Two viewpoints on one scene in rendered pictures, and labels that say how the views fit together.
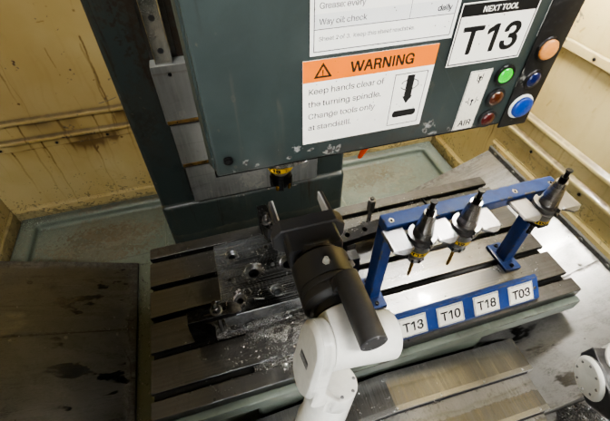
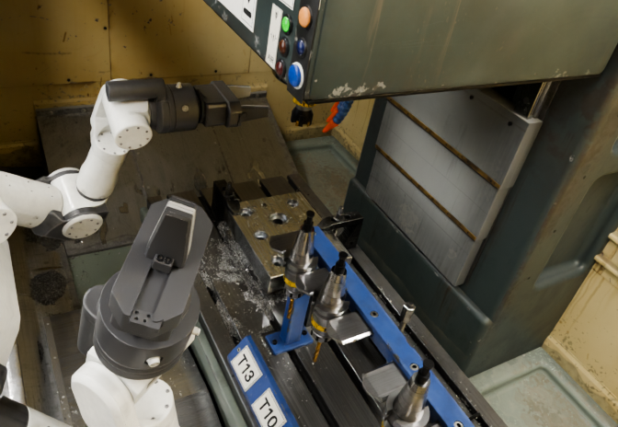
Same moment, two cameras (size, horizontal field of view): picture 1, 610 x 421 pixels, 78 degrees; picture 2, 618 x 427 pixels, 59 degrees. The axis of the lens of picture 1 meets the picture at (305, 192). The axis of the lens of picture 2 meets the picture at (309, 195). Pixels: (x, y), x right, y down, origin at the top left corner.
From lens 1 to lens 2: 1.00 m
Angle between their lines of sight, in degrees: 54
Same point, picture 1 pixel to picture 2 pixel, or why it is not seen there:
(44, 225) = (333, 148)
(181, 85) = not seen: hidden behind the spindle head
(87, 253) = (315, 180)
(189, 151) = (384, 136)
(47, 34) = not seen: hidden behind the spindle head
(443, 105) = (262, 26)
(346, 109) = not seen: outside the picture
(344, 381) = (111, 146)
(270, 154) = not seen: outside the picture
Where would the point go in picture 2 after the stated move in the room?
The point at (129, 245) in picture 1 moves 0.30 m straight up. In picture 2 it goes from (334, 202) to (349, 140)
